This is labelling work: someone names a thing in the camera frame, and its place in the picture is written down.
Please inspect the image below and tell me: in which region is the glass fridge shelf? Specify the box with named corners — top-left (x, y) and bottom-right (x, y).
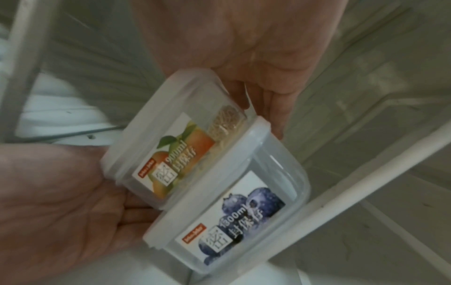
top-left (12, 125), bottom-right (124, 145)

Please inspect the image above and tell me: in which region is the clear container orange fruit label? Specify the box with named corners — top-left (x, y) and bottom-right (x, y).
top-left (100, 68), bottom-right (259, 211)

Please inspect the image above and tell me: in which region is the person's left hand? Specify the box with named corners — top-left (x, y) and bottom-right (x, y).
top-left (0, 144), bottom-right (164, 285)

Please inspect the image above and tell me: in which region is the person's right hand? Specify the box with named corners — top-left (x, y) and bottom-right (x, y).
top-left (130, 0), bottom-right (350, 140)

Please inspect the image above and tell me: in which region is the white fridge shelf rail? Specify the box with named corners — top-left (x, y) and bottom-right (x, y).
top-left (266, 119), bottom-right (451, 268)

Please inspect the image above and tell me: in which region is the clear container blueberry label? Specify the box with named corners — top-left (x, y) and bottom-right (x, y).
top-left (142, 116), bottom-right (312, 273)

